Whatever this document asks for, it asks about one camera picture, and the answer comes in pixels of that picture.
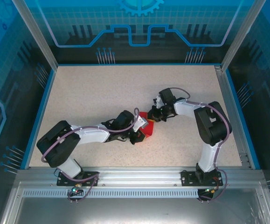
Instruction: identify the brushed metal shelf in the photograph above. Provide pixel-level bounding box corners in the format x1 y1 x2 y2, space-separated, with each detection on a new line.
0 182 270 224

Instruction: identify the aluminium frame post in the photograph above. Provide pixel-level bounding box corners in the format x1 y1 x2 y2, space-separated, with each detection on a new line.
11 0 58 70
221 0 263 72

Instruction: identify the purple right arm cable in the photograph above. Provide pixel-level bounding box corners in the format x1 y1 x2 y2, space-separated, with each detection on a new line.
169 86 233 203

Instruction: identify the blue table edge strip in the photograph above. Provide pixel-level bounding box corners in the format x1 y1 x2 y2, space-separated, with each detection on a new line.
20 69 57 170
225 70 261 170

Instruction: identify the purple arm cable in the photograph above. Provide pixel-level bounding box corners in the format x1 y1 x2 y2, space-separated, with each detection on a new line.
169 86 233 203
41 107 140 203

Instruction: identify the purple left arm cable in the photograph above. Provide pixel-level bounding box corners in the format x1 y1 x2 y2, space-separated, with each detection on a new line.
41 107 140 203

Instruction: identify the aluminium side rail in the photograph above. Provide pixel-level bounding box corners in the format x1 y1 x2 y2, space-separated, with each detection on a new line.
215 66 253 170

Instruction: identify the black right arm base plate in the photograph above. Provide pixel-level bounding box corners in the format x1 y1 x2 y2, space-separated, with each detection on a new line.
180 170 224 187

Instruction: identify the cable connector with orange tag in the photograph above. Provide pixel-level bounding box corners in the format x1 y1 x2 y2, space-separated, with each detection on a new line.
203 186 219 194

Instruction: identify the cable connector with green light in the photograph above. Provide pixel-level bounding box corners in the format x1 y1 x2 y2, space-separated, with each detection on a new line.
70 183 83 194

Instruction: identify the red cloth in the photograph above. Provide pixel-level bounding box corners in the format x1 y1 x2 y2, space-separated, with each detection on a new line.
138 111 154 139

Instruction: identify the aluminium front beam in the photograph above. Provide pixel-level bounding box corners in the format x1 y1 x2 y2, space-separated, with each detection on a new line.
15 167 266 187

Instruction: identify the slotted grey cable duct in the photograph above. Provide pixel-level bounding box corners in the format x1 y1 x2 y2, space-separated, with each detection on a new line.
22 189 219 199

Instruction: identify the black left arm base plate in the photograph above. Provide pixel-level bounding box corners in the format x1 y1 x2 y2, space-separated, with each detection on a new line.
56 171 100 187

